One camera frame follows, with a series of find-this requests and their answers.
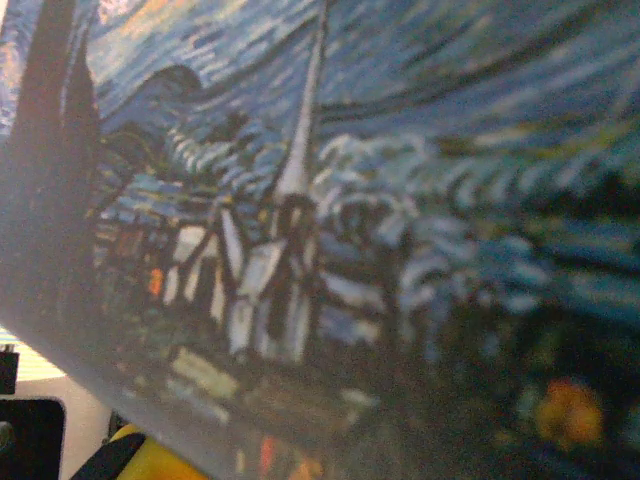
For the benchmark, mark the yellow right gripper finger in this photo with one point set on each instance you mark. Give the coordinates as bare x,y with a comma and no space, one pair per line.
145,460

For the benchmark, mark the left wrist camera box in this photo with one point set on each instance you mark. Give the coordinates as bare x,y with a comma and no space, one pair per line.
30,440

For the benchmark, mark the blue starry night painted box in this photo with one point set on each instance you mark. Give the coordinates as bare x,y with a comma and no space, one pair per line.
350,225

